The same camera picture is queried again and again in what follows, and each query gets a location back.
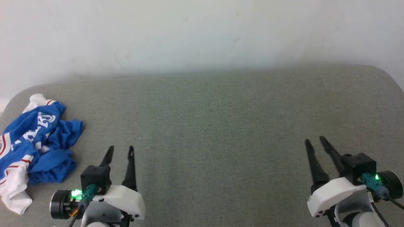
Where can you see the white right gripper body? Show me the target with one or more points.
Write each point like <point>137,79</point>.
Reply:
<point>334,195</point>

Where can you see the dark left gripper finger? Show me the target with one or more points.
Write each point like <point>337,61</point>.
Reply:
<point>108,157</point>
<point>130,170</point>

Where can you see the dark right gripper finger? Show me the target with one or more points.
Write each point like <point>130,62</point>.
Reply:
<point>316,170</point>
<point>333,153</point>

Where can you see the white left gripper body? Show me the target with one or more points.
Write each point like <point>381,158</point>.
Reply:
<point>124,201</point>

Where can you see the blue and white jersey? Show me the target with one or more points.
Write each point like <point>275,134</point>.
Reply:
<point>34,138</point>

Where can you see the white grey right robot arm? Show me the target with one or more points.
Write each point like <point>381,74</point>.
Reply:
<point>363,220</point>

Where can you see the black right wrist motor cylinder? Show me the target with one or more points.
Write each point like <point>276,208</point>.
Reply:
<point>393,184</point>

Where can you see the black wrist motor cylinder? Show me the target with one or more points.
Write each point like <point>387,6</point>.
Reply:
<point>60,205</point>
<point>393,184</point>

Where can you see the black left wrist motor cylinder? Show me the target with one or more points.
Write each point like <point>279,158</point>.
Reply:
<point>60,205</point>

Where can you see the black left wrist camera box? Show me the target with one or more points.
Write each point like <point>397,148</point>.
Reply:
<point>94,176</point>

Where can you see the teal left camera connector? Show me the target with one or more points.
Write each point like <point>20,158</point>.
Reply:
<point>89,193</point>

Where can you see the teal camera connector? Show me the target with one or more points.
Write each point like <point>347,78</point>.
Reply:
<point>89,193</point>
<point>372,184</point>

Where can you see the teal right camera connector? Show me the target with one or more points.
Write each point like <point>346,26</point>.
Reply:
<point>372,184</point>

